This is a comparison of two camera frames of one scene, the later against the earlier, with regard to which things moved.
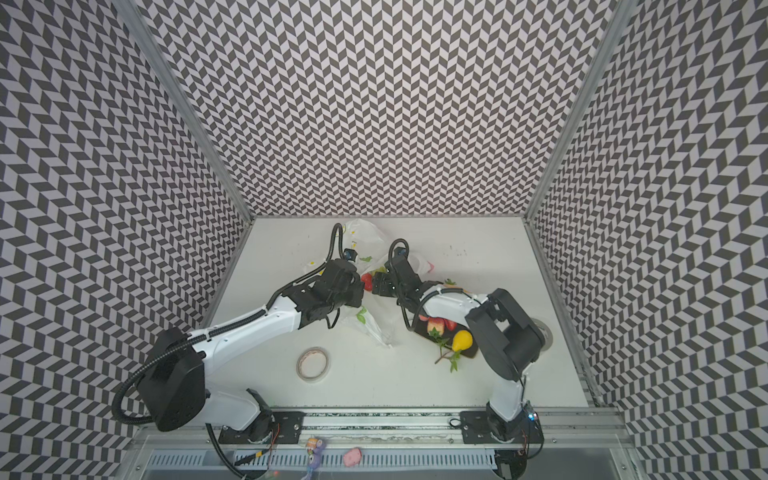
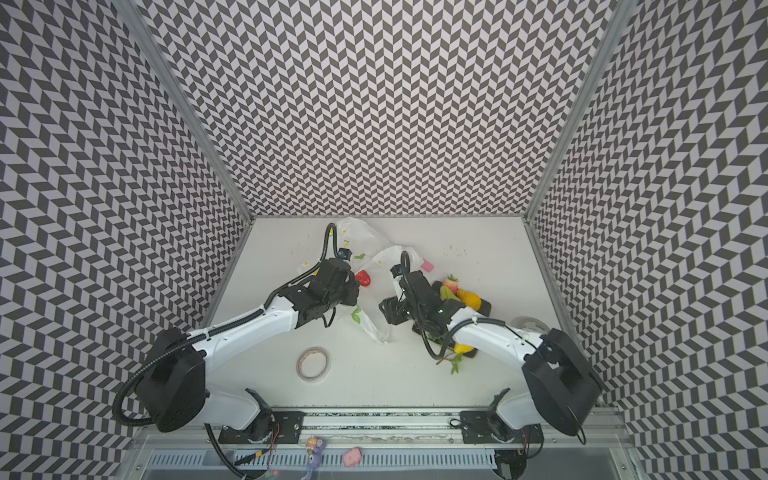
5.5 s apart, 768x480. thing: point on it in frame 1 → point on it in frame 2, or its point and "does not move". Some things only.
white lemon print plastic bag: [371, 249] does not move
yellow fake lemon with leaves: [462, 340] does not move
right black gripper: [387, 282] → [395, 309]
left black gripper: [359, 292] does not move
